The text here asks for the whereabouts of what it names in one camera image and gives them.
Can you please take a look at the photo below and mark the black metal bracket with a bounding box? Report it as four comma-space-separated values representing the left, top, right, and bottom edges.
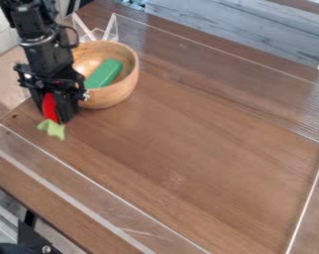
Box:
17, 210, 64, 254

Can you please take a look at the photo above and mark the wooden bowl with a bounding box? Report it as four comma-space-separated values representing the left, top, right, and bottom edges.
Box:
75, 41, 139, 109

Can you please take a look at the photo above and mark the clear acrylic tray wall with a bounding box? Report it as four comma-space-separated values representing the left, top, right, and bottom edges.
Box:
0, 15, 319, 254

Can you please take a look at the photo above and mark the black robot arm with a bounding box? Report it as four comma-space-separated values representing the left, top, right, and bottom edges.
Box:
0, 0, 88, 124

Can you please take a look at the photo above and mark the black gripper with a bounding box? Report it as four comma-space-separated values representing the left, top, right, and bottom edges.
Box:
15, 29, 87, 124

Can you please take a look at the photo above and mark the green rectangular block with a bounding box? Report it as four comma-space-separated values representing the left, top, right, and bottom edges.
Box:
84, 59, 123, 89

